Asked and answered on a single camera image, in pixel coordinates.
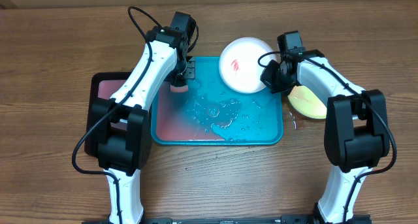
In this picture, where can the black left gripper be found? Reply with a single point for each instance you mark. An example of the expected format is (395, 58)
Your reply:
(191, 74)

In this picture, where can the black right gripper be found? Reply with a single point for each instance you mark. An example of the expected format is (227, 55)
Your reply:
(271, 76)

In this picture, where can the green and pink sponge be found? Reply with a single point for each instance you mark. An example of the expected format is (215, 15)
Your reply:
(179, 87)

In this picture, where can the yellow plate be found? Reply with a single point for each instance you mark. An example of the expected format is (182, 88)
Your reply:
(305, 102)

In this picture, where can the white plate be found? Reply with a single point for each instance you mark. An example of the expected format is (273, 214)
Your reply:
(238, 64)

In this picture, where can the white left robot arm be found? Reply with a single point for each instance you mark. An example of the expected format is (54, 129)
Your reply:
(119, 135)

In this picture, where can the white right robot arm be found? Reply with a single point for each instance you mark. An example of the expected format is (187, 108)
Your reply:
(356, 133)

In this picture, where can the teal serving tray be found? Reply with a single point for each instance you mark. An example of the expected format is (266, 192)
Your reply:
(210, 113)

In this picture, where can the black rectangular water tray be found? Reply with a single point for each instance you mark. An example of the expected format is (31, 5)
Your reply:
(103, 85)

